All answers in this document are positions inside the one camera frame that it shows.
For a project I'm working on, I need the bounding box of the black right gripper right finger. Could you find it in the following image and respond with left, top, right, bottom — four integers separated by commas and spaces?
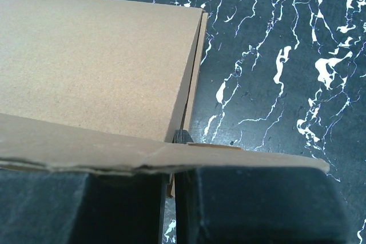
173, 129, 361, 244

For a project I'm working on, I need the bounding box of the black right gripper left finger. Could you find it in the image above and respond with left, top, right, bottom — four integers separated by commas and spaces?
1, 170, 165, 243

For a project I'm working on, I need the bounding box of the brown cardboard box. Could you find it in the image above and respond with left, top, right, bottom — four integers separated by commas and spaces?
0, 0, 330, 199

